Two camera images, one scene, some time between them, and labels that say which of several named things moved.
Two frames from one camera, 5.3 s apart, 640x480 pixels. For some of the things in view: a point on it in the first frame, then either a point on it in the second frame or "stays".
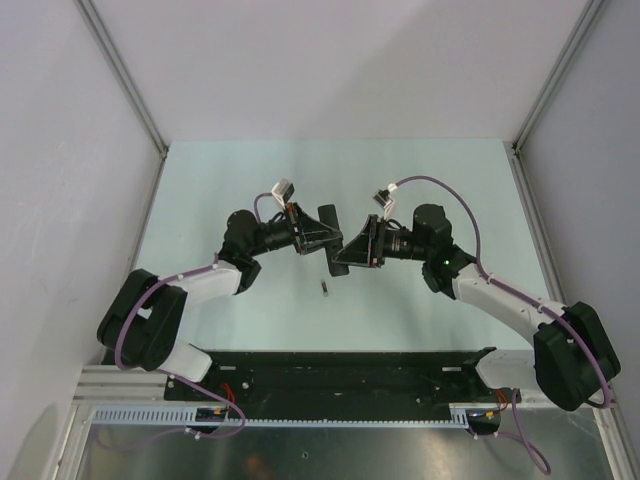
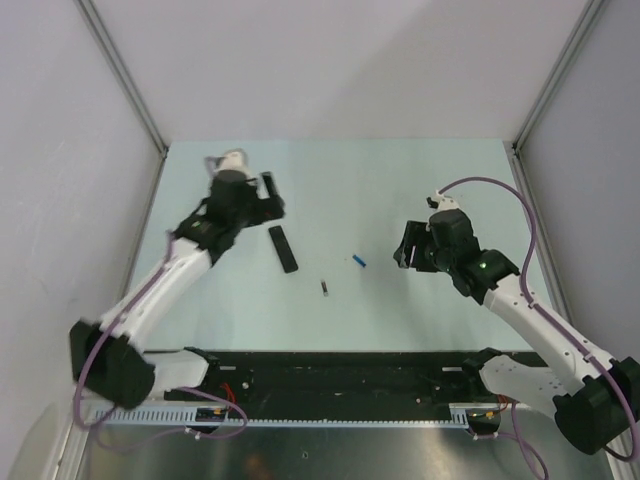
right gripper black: (368, 247) → (415, 233)
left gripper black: (297, 218) → (269, 209)
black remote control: (328, 215) → (283, 248)
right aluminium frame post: (514, 148) stays
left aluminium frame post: (124, 72) stays
